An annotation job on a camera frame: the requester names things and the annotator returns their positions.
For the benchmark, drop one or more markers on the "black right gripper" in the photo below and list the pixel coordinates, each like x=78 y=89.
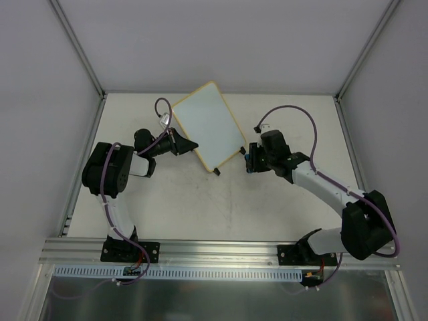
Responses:
x=251 y=158

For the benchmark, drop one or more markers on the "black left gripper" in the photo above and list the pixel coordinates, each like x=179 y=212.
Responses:
x=176 y=143

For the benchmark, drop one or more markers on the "blue black whiteboard eraser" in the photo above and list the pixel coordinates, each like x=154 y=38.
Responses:
x=247 y=163

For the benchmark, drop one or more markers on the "yellow framed whiteboard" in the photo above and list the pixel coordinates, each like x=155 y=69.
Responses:
x=205 y=118

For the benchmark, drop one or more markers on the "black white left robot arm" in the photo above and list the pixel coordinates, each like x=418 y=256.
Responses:
x=106 y=176

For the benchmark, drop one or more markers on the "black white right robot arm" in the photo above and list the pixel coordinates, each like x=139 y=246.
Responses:
x=366 y=223

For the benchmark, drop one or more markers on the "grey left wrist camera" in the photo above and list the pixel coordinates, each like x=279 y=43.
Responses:
x=164 y=120

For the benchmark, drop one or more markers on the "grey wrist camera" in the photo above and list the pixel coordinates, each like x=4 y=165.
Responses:
x=164 y=120
x=262 y=128

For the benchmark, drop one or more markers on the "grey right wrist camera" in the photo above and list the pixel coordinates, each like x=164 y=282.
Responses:
x=262 y=128

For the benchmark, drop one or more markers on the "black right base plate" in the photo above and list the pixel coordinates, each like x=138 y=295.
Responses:
x=302 y=255

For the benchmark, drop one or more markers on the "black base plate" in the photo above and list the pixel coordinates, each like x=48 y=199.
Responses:
x=302 y=255
x=116 y=251

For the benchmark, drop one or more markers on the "white slotted cable duct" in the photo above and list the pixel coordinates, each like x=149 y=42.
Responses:
x=179 y=273

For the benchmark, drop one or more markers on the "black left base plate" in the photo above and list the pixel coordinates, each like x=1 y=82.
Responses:
x=116 y=251

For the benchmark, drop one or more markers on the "aluminium mounting rail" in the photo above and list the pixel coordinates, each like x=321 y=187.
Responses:
x=180 y=253

